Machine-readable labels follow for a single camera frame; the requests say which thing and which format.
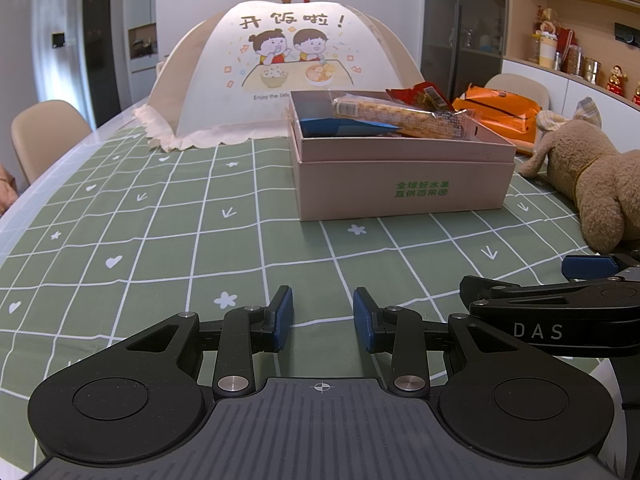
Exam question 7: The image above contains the printed mesh food cover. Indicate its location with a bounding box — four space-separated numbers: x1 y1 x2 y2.
132 0 426 154

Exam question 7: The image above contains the red gift bag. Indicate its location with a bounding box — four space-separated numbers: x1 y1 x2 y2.
555 27 576 59

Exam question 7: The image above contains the small doll figurine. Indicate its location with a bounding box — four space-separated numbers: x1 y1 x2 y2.
537 7 560 36

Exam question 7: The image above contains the blue white seaweed packet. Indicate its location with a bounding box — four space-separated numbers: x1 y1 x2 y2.
299 116 401 139

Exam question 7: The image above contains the white yellow bottle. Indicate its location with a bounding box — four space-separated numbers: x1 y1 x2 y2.
538 34 558 69

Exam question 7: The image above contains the orange plastic package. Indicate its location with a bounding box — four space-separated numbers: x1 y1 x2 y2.
452 85 544 156

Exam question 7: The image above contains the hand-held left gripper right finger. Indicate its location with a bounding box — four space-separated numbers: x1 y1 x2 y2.
352 287 532 400

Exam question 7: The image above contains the glass door cabinet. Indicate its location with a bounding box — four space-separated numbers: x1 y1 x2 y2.
419 0 509 89

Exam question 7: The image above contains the wooden shelf cabinet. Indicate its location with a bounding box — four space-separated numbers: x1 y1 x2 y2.
502 0 640 112

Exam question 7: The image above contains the long clear cracker packet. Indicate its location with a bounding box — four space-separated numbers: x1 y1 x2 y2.
327 89 484 141

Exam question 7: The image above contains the pink padded jacket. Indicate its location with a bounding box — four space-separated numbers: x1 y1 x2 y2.
0 163 21 216

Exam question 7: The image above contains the black wall device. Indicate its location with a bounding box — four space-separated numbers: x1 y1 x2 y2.
613 21 640 44

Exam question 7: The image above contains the red chicken snack packet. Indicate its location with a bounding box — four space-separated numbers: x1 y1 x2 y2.
385 85 459 111

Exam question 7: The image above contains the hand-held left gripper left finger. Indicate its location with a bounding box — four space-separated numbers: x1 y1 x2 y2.
114 285 295 400

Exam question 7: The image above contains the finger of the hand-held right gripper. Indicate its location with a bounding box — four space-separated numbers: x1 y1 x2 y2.
561 253 640 281
459 274 640 317

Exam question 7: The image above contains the pink cardboard box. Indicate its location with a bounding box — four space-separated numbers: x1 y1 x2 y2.
287 89 518 222

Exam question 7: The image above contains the beige chair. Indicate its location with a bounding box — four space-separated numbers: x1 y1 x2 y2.
483 73 551 111
10 100 94 186

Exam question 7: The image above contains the green grid tablecloth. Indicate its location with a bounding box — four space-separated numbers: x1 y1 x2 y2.
0 124 640 392

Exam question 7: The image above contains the red gold figurine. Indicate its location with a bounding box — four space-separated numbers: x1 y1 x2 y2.
607 65 629 94

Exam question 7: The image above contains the dark door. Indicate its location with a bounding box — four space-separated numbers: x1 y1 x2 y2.
81 0 121 129

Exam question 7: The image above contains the brown plush dog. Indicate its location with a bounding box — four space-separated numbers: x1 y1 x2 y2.
517 97 640 256

